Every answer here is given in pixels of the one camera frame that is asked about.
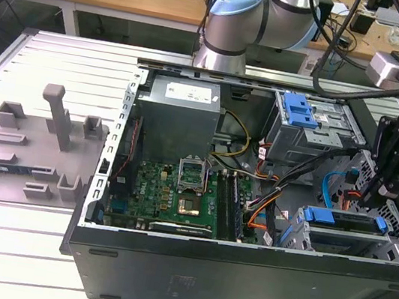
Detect metal disk bay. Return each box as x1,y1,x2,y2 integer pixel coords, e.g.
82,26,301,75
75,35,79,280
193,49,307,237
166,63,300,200
277,199,399,266

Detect metal drive cage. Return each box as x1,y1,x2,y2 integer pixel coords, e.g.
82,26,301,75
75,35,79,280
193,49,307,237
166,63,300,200
259,88,374,186

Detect blue drive latch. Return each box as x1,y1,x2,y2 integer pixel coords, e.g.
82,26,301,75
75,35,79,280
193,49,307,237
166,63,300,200
278,89,325,131

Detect white QR label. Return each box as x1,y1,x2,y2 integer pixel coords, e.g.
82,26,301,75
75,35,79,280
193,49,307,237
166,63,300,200
301,57,320,78

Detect small black box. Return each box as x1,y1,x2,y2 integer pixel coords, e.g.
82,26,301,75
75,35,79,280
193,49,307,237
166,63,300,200
348,9,378,37

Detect grey flat box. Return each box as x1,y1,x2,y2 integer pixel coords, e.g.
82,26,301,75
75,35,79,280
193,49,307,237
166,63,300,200
372,5,399,28

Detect black RAM slot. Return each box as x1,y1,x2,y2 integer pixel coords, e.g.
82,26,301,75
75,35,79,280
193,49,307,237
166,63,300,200
208,169,233,240
218,171,245,241
212,170,239,241

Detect metal socket cover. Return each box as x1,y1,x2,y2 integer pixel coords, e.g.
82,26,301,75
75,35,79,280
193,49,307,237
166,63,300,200
175,152,211,197

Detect CPU socket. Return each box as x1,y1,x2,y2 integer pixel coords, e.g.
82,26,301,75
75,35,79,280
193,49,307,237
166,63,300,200
175,194,204,220

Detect grey power supply unit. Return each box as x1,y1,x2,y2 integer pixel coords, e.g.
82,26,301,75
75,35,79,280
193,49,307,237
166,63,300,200
126,73,226,172

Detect black graphics card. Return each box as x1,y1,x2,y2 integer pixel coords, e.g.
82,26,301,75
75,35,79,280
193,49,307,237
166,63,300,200
147,217,214,241

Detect black PC case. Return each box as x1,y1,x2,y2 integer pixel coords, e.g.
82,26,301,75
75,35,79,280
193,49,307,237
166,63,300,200
52,49,399,299

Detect green motherboard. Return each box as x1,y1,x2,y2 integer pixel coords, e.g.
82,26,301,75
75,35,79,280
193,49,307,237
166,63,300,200
102,153,269,249

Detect black case fan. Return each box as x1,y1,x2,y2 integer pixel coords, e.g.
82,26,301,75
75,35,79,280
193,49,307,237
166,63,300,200
106,109,149,205

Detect grey parts rack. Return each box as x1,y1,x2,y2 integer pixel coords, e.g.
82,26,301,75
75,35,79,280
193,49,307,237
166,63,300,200
0,74,116,220

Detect green RAM stick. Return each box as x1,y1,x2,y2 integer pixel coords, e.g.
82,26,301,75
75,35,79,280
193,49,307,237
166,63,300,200
0,162,33,176

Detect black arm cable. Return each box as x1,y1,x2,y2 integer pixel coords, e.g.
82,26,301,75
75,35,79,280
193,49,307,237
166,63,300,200
293,0,399,110

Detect orange power wire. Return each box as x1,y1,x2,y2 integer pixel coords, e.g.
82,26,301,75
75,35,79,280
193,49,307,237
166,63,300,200
340,187,365,214

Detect blue SATA wire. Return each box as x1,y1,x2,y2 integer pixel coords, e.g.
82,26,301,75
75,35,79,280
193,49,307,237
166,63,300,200
245,157,357,256

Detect black cable bundle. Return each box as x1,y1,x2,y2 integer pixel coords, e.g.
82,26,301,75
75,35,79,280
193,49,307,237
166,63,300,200
259,135,365,257

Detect orange yellow wire bundle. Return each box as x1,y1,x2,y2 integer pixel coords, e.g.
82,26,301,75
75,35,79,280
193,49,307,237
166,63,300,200
241,183,285,235

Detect thin mixed colour wires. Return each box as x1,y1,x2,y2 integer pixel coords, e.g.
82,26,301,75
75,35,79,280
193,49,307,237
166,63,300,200
206,154,284,184

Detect yellow black power wire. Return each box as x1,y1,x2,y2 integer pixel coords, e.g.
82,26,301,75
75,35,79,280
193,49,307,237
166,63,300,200
208,108,256,164

